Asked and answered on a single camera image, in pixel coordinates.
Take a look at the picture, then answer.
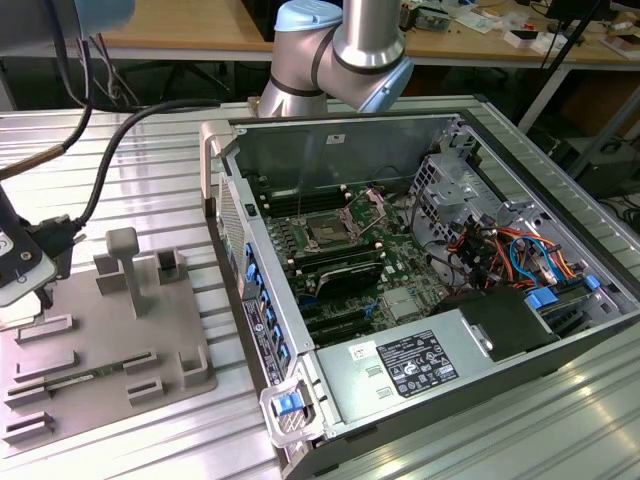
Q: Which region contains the black expansion slot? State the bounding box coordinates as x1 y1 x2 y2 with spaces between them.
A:
305 306 370 333
310 321 375 346

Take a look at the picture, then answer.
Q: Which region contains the CPU socket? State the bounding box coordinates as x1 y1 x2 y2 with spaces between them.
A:
302 211 353 252

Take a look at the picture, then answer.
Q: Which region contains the blue wire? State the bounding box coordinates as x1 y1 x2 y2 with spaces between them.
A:
508 233 557 287

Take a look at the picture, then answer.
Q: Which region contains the white box black top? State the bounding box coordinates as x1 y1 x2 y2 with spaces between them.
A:
503 28 554 52

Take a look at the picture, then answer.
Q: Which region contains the silver power supply box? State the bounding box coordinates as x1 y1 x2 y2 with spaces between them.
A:
313 307 501 427

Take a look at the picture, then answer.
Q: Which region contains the open PC case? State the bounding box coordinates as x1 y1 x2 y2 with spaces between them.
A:
199 102 640 480

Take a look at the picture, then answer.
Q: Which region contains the metal socket cover frame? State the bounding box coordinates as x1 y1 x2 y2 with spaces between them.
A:
340 184 390 241

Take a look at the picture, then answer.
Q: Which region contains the black graphics card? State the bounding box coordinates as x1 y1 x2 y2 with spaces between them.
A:
313 262 382 301

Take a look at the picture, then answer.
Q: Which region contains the black monitor stand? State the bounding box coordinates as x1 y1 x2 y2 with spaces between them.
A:
541 0 616 69

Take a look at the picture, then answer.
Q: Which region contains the black plastic air shroud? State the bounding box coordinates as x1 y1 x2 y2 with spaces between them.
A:
432 288 559 363

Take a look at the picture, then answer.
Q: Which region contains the green RAM stick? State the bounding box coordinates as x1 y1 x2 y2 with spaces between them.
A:
43 363 127 389

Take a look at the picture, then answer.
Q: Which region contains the green motherboard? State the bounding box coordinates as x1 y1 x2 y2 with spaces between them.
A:
259 183 454 347

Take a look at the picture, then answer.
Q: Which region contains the silver perforated drive cage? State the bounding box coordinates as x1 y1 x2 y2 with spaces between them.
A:
408 152 507 242

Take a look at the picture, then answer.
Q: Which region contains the wooden desk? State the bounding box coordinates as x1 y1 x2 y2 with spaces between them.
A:
99 0 640 67

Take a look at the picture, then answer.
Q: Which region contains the silver chipset heatsink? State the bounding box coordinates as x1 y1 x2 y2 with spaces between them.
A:
383 288 420 321

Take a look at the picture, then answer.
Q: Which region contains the thin black wire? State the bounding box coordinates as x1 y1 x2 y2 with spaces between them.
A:
370 163 419 184

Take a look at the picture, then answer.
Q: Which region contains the orange red wire bundle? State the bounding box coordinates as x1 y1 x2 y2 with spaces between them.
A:
449 224 586 296

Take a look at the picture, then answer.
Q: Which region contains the black floor equipment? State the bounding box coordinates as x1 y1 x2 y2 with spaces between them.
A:
549 138 640 187

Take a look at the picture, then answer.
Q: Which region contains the grey parts rack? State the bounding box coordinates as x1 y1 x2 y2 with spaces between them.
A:
0 226 220 459

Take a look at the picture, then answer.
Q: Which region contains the grey braided cable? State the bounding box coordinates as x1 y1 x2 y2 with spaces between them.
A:
0 0 96 179

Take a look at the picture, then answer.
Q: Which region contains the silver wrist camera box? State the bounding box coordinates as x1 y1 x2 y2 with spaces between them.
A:
0 234 58 308

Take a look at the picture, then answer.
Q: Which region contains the black RAM slot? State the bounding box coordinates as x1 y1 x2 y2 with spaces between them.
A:
263 195 347 216
259 185 344 202
292 249 382 274
288 241 377 262

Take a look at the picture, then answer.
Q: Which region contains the thick black cable with connector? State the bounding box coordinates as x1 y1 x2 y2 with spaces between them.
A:
23 98 224 262

